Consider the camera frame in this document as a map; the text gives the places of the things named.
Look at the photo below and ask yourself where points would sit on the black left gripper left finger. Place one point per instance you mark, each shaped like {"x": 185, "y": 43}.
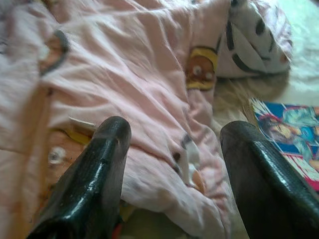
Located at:
{"x": 99, "y": 174}

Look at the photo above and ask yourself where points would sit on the colourful comic book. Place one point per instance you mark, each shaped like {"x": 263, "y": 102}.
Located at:
{"x": 294, "y": 129}

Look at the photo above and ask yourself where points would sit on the pink cartoon print blanket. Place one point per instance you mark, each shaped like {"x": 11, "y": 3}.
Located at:
{"x": 124, "y": 74}

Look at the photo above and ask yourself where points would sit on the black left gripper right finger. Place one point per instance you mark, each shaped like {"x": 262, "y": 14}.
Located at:
{"x": 264, "y": 189}

